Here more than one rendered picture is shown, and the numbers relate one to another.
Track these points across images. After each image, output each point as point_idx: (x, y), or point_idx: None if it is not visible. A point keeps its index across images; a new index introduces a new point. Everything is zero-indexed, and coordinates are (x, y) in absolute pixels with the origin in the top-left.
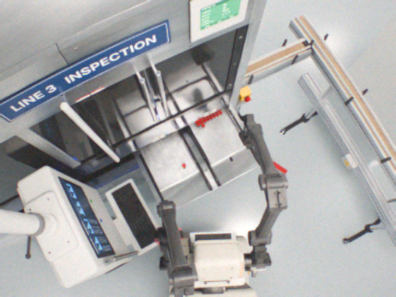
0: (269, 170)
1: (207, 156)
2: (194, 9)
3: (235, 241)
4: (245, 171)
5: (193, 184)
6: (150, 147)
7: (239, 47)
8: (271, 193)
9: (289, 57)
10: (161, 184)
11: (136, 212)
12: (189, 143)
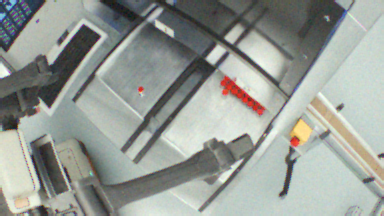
0: (111, 193)
1: (173, 122)
2: None
3: (36, 183)
4: (177, 193)
5: (119, 120)
6: (154, 31)
7: (320, 34)
8: (67, 198)
9: (368, 172)
10: (105, 72)
11: (67, 62)
12: (185, 85)
